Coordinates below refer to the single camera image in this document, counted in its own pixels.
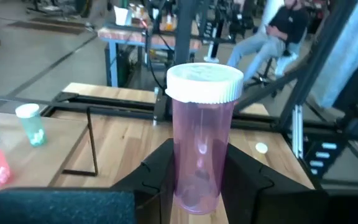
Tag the person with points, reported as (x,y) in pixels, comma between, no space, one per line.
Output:
(287,21)

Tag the black office chair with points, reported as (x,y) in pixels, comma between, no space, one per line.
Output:
(267,70)

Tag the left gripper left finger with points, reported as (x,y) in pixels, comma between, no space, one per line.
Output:
(154,186)

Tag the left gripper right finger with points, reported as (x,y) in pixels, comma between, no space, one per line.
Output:
(241,186)

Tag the pink medicine bottle white cap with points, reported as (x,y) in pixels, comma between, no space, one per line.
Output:
(261,148)
(202,140)

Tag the dark floor mat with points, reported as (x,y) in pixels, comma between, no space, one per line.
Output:
(48,26)

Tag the black aluminium rig frame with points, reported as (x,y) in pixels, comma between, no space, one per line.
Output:
(120,104)

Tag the blue-grey metal table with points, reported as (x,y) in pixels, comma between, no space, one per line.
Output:
(113,62)

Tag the teal medicine bottle white cap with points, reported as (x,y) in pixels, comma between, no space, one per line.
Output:
(33,130)

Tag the white paper bag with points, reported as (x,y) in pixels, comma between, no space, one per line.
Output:
(123,16)

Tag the light blue panel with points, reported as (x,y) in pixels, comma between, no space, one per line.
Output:
(346,49)

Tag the wooden shelf black metal frame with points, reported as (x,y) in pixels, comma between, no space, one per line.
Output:
(42,155)

